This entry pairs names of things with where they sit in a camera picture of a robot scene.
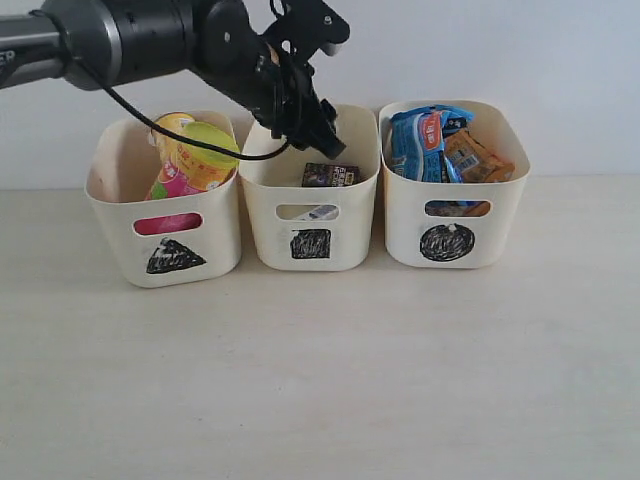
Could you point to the cream bin circle mark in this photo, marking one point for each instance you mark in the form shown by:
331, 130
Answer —
458, 226

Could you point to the blue snack bag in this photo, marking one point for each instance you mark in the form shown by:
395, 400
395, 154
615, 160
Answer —
417, 140

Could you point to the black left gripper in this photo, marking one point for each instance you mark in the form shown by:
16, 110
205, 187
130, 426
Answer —
278, 95

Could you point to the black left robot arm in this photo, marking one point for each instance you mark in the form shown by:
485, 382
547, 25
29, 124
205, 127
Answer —
99, 45

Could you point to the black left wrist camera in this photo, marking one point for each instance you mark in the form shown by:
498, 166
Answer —
307, 26

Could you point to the orange black snack bag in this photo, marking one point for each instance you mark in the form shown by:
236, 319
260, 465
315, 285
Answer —
468, 161

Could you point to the cream bin square mark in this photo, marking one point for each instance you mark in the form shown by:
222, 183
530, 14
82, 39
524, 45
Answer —
275, 199

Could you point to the pink chips can yellow lid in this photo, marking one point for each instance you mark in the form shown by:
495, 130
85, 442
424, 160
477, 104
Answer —
190, 170

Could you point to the blue white milk carton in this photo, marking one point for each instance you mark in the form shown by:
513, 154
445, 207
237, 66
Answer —
320, 213

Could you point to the purple carton box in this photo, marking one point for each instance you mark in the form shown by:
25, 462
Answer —
319, 175

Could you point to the cream bin triangle mark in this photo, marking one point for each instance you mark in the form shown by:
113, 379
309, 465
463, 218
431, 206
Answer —
162, 242

